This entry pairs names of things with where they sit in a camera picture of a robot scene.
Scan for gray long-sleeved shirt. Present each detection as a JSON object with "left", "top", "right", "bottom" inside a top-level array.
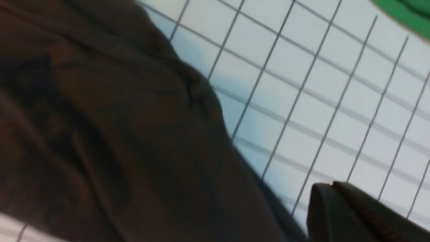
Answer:
[{"left": 1, "top": 0, "right": 308, "bottom": 242}]

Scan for green backdrop cloth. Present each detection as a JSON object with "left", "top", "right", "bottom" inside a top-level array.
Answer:
[{"left": 371, "top": 0, "right": 430, "bottom": 42}]

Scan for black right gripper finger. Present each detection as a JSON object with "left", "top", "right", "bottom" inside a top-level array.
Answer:
[{"left": 307, "top": 181, "right": 430, "bottom": 242}]

